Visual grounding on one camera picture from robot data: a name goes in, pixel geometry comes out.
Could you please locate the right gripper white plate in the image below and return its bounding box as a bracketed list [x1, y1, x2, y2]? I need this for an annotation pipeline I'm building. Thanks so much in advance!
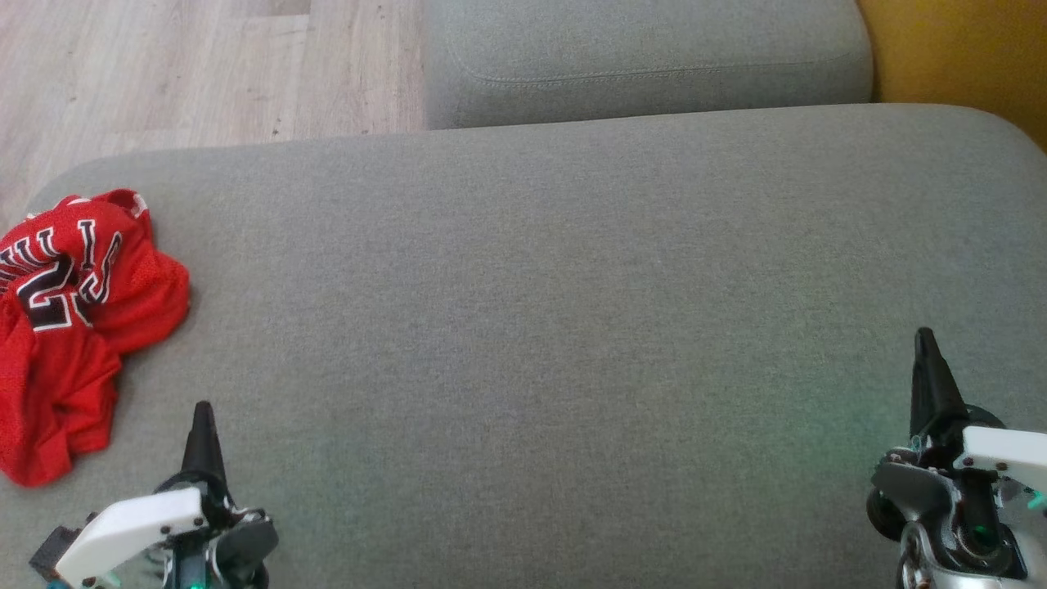
[867, 327, 1047, 573]

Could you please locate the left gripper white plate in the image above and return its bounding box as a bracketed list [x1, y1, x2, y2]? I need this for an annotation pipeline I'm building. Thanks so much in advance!
[56, 401, 279, 589]

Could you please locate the red basketball jersey white trim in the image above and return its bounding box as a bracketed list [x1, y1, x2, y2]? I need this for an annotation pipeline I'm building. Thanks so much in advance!
[0, 190, 191, 357]

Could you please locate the yellow sofa back cushion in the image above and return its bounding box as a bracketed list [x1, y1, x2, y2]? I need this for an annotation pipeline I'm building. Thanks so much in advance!
[855, 0, 1047, 153]

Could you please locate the large grey sofa seat cushion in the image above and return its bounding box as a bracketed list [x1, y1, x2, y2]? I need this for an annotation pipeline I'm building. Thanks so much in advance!
[0, 104, 1047, 589]

